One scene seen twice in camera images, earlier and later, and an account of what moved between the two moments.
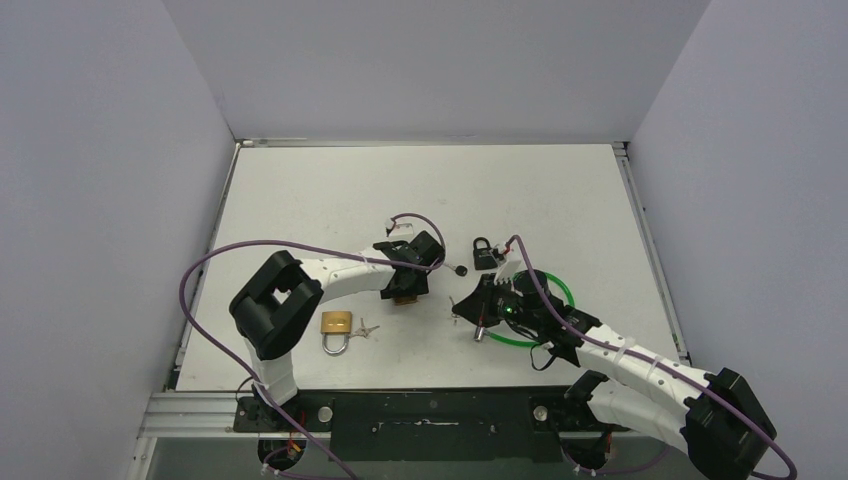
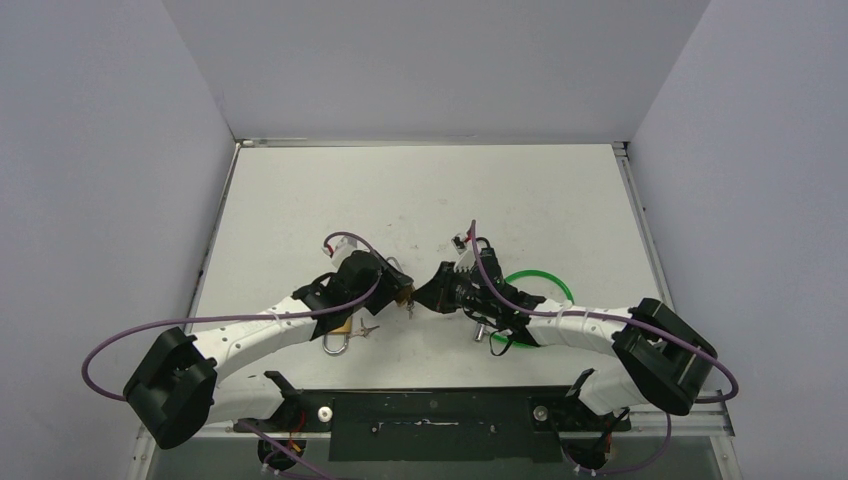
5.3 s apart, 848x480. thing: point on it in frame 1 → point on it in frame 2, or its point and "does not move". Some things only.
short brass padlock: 336,322 does not move
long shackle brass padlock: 408,300 does not move
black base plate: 425,425 does not move
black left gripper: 417,289 → 390,284
